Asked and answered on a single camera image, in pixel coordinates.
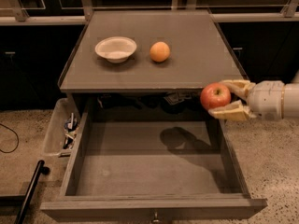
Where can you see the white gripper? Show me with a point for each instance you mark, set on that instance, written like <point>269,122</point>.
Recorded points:
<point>267,97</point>

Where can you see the open grey top drawer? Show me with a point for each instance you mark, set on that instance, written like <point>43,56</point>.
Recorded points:
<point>147,165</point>

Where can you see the grey cabinet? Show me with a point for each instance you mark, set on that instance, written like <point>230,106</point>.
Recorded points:
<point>198,53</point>

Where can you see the metal railing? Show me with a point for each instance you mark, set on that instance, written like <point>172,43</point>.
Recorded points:
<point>81,11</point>

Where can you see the red apple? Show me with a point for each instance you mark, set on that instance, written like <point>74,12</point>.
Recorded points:
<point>215,95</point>

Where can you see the clutter inside plastic bin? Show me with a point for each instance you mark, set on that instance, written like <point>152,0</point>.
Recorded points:
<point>70,131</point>

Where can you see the black bar handle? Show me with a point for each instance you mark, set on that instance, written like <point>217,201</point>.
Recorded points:
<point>41,169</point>

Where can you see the white bowl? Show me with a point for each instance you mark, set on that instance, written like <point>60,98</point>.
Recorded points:
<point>116,49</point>

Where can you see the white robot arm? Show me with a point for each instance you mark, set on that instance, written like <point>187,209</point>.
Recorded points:
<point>290,100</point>

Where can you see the orange fruit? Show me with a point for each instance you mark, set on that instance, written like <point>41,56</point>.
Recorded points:
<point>159,52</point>

